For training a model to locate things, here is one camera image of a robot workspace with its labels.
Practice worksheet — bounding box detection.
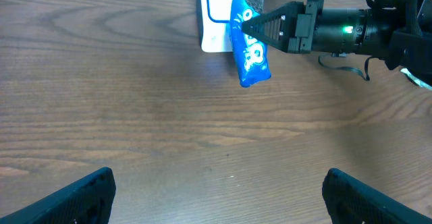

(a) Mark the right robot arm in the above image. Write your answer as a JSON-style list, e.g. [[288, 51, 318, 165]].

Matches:
[[242, 0, 431, 86]]

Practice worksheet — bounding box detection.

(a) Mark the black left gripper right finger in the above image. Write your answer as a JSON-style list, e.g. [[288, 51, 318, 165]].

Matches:
[[322, 168, 431, 224]]

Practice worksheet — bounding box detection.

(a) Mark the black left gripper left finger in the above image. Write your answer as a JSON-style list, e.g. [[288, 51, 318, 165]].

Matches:
[[1, 167, 116, 224]]

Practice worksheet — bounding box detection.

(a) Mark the white barcode scanner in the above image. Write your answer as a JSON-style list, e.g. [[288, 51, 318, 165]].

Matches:
[[199, 0, 232, 53]]

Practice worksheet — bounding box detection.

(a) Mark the mint green wipes packet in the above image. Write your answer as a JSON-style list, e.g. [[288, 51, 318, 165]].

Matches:
[[400, 68, 432, 90]]

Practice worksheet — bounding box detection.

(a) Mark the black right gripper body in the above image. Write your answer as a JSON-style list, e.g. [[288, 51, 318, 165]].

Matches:
[[288, 0, 375, 55]]

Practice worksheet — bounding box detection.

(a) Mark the blue snack packet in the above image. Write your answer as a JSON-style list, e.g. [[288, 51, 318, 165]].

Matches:
[[229, 0, 272, 88]]

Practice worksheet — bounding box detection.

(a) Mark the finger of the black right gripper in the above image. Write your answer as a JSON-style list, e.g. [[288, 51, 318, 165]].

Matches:
[[242, 1, 304, 53]]

